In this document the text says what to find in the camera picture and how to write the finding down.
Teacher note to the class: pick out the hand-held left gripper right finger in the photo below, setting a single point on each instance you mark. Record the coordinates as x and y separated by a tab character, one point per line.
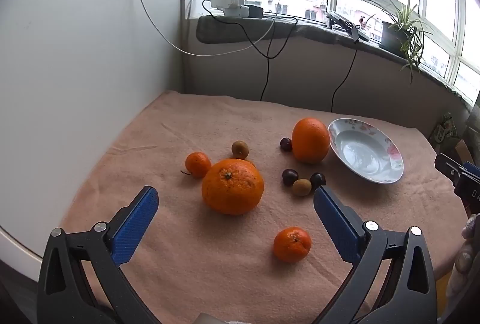
337	222

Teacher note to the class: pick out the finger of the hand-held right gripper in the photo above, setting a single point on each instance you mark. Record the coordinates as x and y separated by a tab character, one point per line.
472	170
448	164

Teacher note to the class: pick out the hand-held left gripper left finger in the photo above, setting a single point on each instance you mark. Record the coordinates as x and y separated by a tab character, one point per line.
131	224

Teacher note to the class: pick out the dark plum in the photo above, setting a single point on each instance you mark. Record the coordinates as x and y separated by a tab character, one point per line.
286	144
290	177
318	180

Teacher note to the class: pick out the brown kiwi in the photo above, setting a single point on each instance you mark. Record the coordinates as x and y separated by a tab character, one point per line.
302	188
240	149

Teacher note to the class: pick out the floral white plate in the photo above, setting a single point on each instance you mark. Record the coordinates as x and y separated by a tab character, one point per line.
365	155

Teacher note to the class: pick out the tall orange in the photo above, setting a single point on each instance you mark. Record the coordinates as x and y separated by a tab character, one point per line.
310	140

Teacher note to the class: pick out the small mandarin with twig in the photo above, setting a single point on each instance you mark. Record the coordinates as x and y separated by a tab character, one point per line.
198	164

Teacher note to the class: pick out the large round orange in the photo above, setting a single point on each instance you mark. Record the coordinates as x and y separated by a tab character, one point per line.
232	189

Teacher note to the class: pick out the person's right hand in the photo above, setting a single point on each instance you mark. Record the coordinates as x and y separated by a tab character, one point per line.
467	258

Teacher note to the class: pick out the cardboard box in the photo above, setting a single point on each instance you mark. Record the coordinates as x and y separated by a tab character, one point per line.
464	150

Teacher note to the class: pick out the green patterned packet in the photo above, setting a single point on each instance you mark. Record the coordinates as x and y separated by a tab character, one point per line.
444	129

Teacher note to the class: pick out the pink towel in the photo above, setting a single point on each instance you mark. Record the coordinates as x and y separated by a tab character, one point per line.
168	252

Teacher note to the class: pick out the potted spider plant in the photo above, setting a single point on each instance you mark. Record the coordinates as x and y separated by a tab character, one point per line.
403	33

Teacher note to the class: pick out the white cabinet panel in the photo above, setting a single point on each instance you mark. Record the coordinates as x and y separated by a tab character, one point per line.
75	84

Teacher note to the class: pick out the black device on sill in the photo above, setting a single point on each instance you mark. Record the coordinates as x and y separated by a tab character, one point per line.
347	24

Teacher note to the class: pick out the grey sill cloth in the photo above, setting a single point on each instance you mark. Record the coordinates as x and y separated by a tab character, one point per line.
300	31

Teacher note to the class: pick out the black power adapter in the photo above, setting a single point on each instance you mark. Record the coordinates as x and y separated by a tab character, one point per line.
255	11

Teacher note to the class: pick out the white power adapter block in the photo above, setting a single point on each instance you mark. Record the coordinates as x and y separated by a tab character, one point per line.
228	5

